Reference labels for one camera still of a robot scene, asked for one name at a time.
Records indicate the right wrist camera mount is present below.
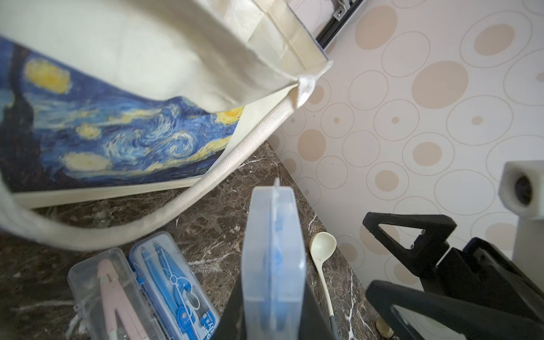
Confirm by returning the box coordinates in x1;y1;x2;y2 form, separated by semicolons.
499;160;543;289

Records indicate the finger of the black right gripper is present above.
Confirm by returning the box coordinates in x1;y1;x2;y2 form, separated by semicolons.
366;280;543;339
363;212;457;276

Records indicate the cream canvas tote bag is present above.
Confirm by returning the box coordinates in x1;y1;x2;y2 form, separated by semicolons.
1;1;331;251

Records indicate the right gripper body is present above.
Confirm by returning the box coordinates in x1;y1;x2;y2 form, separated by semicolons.
424;237;543;322

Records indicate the blue compass clear case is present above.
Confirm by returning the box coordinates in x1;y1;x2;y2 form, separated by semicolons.
129;232;220;340

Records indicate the red label clear case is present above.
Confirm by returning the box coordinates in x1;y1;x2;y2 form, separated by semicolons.
241;179;306;339

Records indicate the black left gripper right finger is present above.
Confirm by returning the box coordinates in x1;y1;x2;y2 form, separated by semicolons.
303;282;335;340

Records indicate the pink compass case upper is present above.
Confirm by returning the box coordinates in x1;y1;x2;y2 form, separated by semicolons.
67;248;166;339

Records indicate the small brown glass bottle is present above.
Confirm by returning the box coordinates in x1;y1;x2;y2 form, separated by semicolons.
375;318;395;339

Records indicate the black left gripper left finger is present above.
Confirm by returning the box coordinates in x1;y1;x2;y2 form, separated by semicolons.
211;276;245;340

